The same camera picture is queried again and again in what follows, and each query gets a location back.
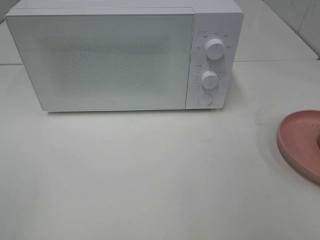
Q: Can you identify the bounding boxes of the upper white round knob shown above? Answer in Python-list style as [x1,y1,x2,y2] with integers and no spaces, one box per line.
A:
[204,37,226,60]

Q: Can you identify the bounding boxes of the pink round plate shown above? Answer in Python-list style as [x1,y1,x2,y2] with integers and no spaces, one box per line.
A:
[277,110,320,184]

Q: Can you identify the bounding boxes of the white microwave oven body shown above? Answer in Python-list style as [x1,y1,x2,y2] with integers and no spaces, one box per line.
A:
[5,0,244,111]

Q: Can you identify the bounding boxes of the white round knob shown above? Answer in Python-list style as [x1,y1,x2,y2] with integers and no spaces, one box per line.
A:
[200,71,220,89]
[204,37,226,60]

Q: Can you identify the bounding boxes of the white round door button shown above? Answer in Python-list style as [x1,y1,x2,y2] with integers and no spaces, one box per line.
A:
[197,94,213,107]

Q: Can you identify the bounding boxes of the toy hamburger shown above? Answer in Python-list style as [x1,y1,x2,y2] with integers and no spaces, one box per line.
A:
[316,136,320,149]

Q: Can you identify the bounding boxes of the lower white round knob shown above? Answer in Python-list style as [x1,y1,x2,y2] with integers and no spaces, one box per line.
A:
[200,71,220,89]

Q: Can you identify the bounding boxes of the white microwave door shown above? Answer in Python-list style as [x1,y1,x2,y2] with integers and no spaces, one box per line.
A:
[7,14,194,112]

